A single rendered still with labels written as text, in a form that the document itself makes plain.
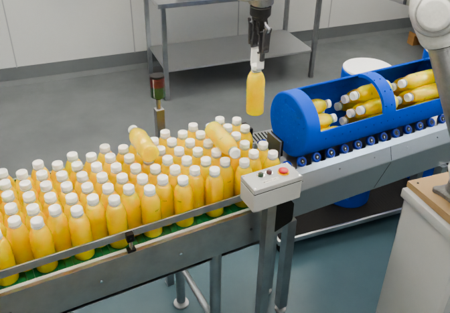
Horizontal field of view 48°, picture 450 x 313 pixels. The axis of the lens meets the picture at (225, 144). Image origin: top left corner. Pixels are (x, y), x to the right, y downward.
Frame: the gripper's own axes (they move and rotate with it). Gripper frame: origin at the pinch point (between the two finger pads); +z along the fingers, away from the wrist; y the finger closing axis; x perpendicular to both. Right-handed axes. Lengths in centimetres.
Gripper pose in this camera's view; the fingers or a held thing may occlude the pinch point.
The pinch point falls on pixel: (257, 58)
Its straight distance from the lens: 191.3
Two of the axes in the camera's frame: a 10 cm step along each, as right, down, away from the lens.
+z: -0.2, 8.4, 5.4
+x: -8.9, 2.3, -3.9
